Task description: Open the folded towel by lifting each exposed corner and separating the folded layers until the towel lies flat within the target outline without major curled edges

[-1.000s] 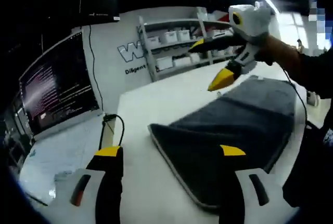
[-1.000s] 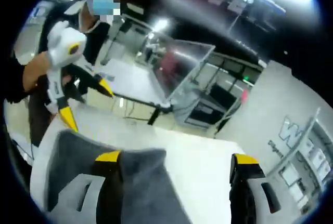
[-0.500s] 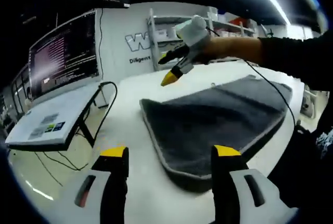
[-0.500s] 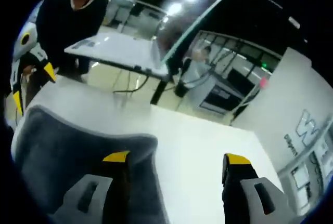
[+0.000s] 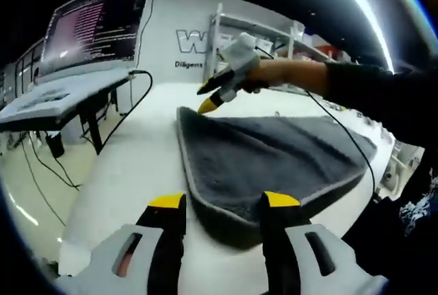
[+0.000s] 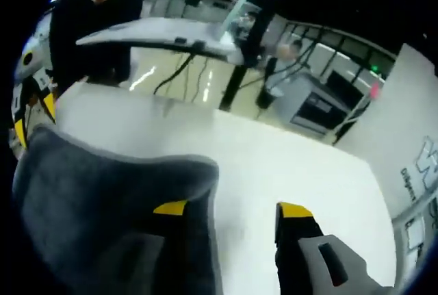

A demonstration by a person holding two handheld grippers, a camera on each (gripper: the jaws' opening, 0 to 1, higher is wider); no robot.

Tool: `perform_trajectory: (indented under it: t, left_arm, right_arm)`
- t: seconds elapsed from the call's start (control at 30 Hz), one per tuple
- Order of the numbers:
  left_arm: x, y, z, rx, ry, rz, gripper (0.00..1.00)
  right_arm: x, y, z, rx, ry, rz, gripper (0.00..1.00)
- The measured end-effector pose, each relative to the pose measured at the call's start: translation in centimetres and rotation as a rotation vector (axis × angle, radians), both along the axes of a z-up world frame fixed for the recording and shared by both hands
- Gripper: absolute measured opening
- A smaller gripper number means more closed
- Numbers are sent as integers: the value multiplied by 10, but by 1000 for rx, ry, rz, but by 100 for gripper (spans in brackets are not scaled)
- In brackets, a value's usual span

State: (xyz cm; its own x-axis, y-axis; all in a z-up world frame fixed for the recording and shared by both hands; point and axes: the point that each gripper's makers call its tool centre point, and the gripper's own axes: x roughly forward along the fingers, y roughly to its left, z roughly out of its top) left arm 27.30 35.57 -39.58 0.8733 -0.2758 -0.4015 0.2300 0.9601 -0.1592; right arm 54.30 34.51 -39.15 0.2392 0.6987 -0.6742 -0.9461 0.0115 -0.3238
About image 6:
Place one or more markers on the grey towel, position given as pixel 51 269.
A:
pixel 85 189

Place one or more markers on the person in black shirt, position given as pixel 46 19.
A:
pixel 92 28

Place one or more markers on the grey office desk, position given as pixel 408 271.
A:
pixel 154 31

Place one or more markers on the grey cabinet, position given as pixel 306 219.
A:
pixel 301 96

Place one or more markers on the black pole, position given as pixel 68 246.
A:
pixel 236 79

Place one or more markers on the green indicator light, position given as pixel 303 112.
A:
pixel 375 68

